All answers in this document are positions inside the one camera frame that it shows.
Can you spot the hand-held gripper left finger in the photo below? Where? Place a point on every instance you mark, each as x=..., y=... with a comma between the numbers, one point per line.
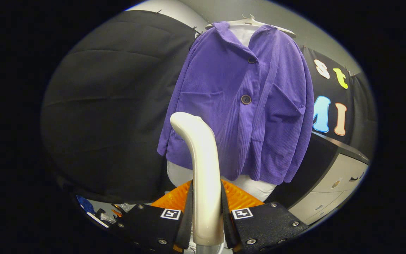
x=153, y=229

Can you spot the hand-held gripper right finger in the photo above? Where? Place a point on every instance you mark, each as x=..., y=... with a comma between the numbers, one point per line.
x=259, y=225

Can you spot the white garment steamer wand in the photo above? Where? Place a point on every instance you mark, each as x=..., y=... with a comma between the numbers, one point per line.
x=204, y=169

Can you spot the white garment form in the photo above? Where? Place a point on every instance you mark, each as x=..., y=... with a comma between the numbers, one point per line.
x=180, y=174

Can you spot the white clothes hanger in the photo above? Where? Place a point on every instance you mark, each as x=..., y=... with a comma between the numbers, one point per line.
x=250, y=22

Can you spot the blue cloth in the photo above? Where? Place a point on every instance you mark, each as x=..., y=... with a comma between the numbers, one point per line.
x=85, y=204

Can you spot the grey cabinet with black top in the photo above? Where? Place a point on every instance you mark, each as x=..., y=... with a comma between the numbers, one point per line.
x=337, y=176

